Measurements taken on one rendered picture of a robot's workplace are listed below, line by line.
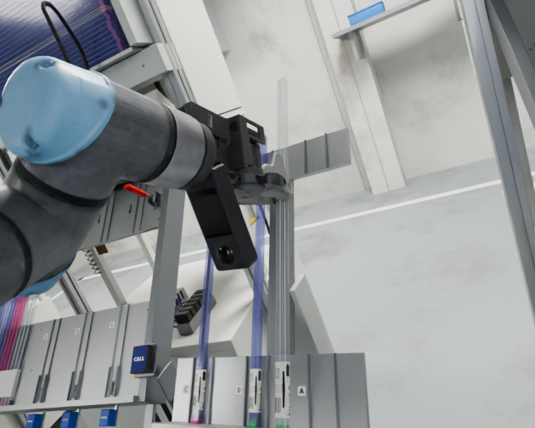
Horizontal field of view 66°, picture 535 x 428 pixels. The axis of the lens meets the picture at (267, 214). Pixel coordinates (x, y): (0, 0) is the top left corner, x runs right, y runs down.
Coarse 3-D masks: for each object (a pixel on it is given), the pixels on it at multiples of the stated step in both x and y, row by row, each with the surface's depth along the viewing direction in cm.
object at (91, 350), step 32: (64, 320) 99; (96, 320) 94; (128, 320) 90; (32, 352) 100; (64, 352) 95; (96, 352) 90; (128, 352) 86; (32, 384) 95; (64, 384) 91; (96, 384) 86; (128, 384) 82
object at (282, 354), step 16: (288, 208) 57; (288, 224) 56; (288, 240) 56; (288, 256) 55; (288, 272) 54; (288, 288) 53; (288, 304) 52; (288, 320) 51; (288, 336) 51; (288, 352) 50
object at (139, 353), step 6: (138, 348) 79; (144, 348) 78; (138, 354) 78; (144, 354) 78; (132, 360) 78; (138, 360) 78; (144, 360) 77; (132, 366) 78; (138, 366) 77; (144, 366) 76
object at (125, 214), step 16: (112, 192) 112; (128, 192) 109; (160, 192) 103; (112, 208) 109; (128, 208) 106; (144, 208) 103; (96, 224) 110; (112, 224) 106; (128, 224) 103; (144, 224) 100; (96, 240) 107; (112, 240) 104
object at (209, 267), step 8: (208, 256) 76; (208, 264) 76; (208, 272) 75; (208, 280) 74; (208, 288) 74; (208, 296) 73; (208, 304) 73; (208, 312) 72; (200, 320) 72; (208, 320) 72; (200, 328) 71; (208, 328) 71; (200, 336) 71; (208, 336) 71; (200, 344) 70; (200, 352) 69; (200, 360) 69; (200, 368) 68; (192, 416) 66; (200, 416) 66
